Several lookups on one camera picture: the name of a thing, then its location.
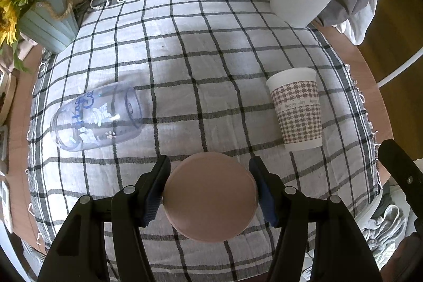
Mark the pink plastic cup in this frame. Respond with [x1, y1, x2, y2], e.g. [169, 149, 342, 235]
[163, 152, 258, 243]

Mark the checkered paper cup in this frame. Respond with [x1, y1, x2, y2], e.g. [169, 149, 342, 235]
[266, 67, 323, 152]

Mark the white remote control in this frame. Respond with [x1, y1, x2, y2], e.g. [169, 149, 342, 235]
[1, 180, 14, 233]

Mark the clear printed glass jar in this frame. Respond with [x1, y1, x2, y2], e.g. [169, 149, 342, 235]
[51, 82, 143, 152]

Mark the black white plaid tablecloth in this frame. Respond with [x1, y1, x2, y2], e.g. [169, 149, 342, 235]
[25, 0, 384, 282]

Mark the light blue ribbed flowerpot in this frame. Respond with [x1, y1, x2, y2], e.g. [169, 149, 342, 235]
[19, 0, 79, 54]

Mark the white metal chair frame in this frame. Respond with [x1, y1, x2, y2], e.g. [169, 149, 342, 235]
[377, 47, 423, 89]

